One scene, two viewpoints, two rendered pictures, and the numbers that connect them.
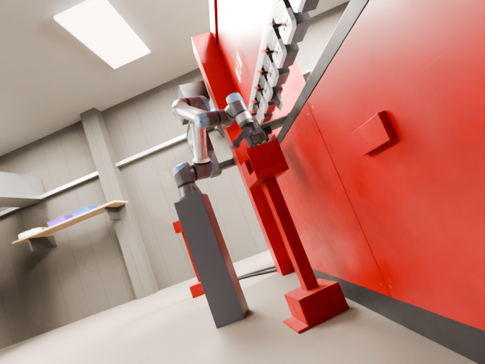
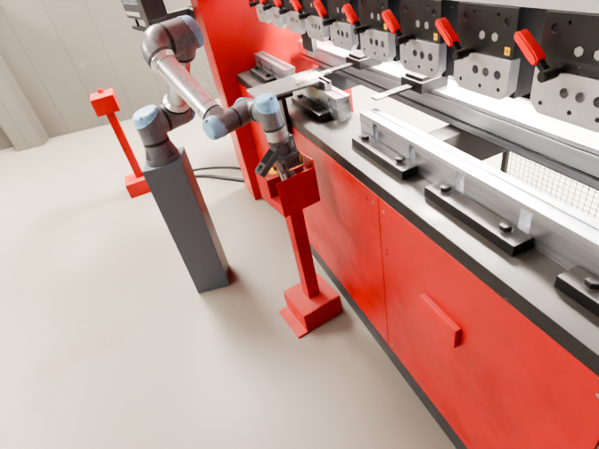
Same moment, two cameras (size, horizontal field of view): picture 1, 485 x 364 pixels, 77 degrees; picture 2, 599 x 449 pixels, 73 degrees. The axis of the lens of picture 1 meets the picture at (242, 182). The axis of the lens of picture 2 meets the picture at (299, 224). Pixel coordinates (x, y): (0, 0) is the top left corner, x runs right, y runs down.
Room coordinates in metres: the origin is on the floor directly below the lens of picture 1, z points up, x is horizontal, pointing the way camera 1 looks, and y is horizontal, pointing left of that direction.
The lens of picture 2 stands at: (0.13, 0.07, 1.52)
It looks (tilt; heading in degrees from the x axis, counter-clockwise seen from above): 36 degrees down; 351
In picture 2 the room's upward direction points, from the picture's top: 13 degrees counter-clockwise
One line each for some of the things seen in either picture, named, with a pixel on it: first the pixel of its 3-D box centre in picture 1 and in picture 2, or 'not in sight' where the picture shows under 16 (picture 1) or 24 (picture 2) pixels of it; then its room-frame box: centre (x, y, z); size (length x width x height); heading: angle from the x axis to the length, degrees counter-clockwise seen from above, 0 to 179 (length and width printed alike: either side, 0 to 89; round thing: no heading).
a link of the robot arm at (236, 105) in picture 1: (237, 105); (268, 112); (1.42, -0.11, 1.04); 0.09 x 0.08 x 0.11; 30
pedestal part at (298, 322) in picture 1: (309, 303); (308, 304); (1.46, -0.09, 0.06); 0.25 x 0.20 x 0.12; 104
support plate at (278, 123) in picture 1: (264, 128); (282, 86); (1.79, -0.24, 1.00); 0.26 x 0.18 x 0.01; 97
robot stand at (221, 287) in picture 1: (211, 256); (192, 224); (1.94, 0.34, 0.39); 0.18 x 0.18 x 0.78; 84
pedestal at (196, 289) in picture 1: (192, 254); (124, 142); (3.33, 0.78, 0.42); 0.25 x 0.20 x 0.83; 97
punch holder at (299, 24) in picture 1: (290, 17); (386, 24); (1.24, -0.45, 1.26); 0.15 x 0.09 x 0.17; 7
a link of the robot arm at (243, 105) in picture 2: (226, 116); (246, 111); (1.49, -0.04, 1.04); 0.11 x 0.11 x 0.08; 30
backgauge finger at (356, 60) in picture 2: not in sight; (348, 62); (1.82, -0.54, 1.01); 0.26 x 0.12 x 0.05; 97
